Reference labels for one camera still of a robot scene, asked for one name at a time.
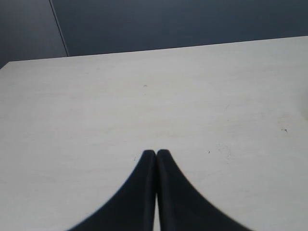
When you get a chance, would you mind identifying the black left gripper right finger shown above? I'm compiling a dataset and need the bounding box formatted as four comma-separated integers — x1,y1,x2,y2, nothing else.
156,149,250,231

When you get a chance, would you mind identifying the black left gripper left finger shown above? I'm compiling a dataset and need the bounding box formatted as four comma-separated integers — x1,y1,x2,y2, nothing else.
71,150,156,231

